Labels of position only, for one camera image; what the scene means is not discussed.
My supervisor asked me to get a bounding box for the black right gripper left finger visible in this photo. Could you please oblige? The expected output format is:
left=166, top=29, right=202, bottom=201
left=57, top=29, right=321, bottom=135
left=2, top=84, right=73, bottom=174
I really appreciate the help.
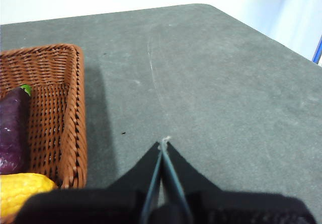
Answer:
left=15, top=141, right=164, bottom=224

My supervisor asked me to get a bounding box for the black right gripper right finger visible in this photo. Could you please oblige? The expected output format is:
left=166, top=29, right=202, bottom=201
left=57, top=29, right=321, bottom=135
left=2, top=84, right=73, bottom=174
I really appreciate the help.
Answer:
left=163, top=141, right=316, bottom=224

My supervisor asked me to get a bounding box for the yellow corn cob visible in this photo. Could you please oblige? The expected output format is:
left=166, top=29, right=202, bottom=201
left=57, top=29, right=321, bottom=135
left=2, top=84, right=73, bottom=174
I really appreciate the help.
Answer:
left=0, top=173, right=58, bottom=221

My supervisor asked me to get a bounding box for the brown wicker basket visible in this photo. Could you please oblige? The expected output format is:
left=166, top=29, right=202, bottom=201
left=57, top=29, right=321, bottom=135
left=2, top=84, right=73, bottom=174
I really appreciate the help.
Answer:
left=0, top=43, right=88, bottom=189

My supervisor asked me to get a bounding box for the purple eggplant with green stem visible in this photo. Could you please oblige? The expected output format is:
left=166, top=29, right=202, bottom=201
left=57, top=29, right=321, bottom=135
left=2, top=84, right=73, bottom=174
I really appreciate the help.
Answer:
left=0, top=84, right=32, bottom=176

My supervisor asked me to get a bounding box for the blue bar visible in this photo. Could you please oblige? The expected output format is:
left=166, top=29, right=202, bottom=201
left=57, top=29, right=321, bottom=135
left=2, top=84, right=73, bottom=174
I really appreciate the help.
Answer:
left=311, top=34, right=322, bottom=65

